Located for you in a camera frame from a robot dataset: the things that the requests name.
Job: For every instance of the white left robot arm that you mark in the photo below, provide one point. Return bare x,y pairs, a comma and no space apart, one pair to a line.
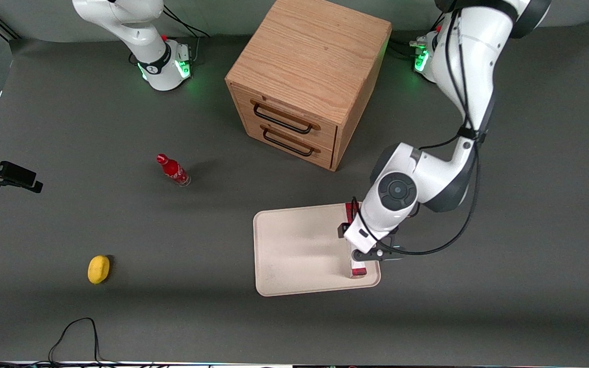
478,61

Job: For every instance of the red cola bottle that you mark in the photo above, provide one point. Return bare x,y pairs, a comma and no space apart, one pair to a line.
173,170

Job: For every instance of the wooden two-drawer cabinet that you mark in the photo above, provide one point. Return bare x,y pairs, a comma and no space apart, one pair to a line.
310,56

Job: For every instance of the red cookie box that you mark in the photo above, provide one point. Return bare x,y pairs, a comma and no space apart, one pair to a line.
359,269

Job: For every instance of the yellow lemon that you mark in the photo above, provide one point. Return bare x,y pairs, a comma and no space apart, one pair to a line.
98,269

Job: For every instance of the black camera clamp mount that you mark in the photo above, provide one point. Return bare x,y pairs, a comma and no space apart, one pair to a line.
8,175

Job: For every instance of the cream rectangular tray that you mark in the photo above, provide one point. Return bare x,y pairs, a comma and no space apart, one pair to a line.
294,250

